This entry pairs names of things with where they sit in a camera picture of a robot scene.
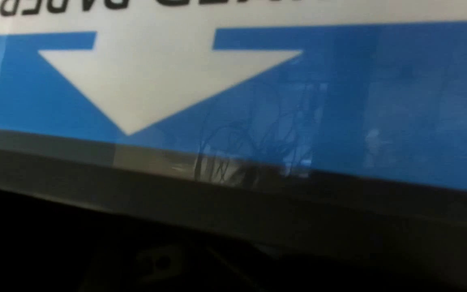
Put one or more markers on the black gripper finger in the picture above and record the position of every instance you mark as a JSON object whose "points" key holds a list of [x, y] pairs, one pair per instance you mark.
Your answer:
{"points": [[110, 264]]}

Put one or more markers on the left black recycling bin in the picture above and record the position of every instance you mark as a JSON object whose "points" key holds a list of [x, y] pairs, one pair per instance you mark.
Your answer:
{"points": [[137, 178]]}

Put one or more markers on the blue mixed paper sign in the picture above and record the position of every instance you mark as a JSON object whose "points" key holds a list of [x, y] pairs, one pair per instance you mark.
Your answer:
{"points": [[353, 81]]}

